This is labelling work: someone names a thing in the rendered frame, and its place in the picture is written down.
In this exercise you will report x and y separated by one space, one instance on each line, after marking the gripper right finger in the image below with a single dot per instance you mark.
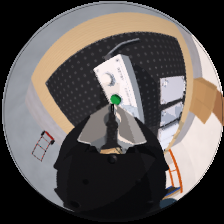
132 132

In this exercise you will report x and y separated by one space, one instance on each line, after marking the white control panel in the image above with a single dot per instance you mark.
119 82

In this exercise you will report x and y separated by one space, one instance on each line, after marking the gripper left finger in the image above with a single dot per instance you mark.
92 131

